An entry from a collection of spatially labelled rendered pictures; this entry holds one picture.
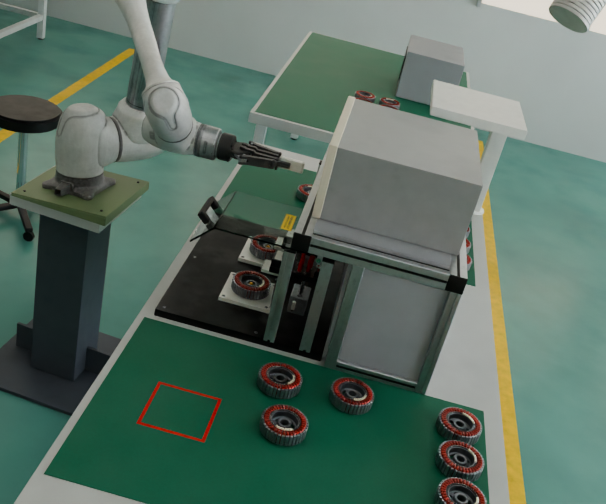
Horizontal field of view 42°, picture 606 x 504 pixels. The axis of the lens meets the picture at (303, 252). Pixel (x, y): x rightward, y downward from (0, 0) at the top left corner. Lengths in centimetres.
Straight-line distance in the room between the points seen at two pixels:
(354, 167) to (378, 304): 35
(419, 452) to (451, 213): 59
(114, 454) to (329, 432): 51
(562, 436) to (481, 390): 134
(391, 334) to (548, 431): 160
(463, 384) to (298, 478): 65
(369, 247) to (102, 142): 107
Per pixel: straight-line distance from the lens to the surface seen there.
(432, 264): 200
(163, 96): 200
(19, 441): 290
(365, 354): 213
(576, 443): 359
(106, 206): 265
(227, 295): 228
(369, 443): 196
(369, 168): 199
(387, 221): 205
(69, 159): 269
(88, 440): 182
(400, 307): 205
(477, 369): 236
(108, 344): 330
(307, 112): 395
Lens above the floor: 201
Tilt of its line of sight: 28 degrees down
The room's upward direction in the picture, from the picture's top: 14 degrees clockwise
